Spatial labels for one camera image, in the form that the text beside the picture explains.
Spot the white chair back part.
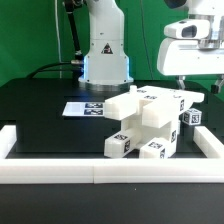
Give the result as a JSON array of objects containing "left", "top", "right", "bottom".
[{"left": 104, "top": 85, "right": 204, "bottom": 128}]

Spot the white chair seat part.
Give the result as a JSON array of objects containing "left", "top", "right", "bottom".
[{"left": 121, "top": 116, "right": 179, "bottom": 152}]

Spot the black cable on table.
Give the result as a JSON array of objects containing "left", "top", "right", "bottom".
[{"left": 26, "top": 61, "right": 84, "bottom": 80}]

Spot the white marker sheet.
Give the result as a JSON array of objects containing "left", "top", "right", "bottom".
[{"left": 62, "top": 102, "right": 104, "bottom": 117}]

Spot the white hanging cable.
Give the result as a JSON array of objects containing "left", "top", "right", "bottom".
[{"left": 54, "top": 0, "right": 63, "bottom": 79}]

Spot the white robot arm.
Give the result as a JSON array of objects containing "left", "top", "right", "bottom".
[{"left": 64, "top": 0, "right": 224, "bottom": 93}]

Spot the white U-shaped fence frame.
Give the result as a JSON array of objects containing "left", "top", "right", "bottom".
[{"left": 0, "top": 125, "right": 224, "bottom": 184}]

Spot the white tagged cube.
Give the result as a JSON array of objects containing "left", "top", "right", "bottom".
[{"left": 182, "top": 108, "right": 202, "bottom": 125}]

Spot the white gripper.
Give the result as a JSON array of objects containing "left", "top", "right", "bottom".
[{"left": 157, "top": 19, "right": 224, "bottom": 94}]

